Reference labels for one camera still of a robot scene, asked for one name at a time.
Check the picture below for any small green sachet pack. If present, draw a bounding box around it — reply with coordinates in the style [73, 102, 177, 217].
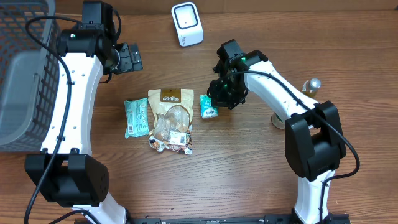
[200, 95, 218, 119]

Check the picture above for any brown Pantree snack pouch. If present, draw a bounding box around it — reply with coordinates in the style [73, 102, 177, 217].
[148, 89, 194, 155]

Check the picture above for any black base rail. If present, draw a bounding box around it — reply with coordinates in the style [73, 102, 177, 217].
[74, 213, 352, 224]

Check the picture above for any yellow oil glass bottle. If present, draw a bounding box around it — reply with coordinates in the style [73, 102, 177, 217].
[302, 78, 322, 98]

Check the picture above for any green lid round jar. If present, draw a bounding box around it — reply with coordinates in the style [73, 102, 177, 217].
[271, 113, 285, 129]

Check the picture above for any white barcode scanner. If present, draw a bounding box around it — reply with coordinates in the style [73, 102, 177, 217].
[171, 2, 204, 47]

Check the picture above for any green wet wipes pack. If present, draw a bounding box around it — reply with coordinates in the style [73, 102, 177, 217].
[124, 98, 149, 139]

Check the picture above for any grey plastic basket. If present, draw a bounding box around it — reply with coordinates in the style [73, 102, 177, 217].
[1, 0, 60, 152]

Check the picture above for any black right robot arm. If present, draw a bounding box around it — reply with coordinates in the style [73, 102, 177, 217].
[207, 39, 350, 223]

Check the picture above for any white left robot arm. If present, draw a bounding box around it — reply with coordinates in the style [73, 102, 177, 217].
[25, 29, 142, 223]

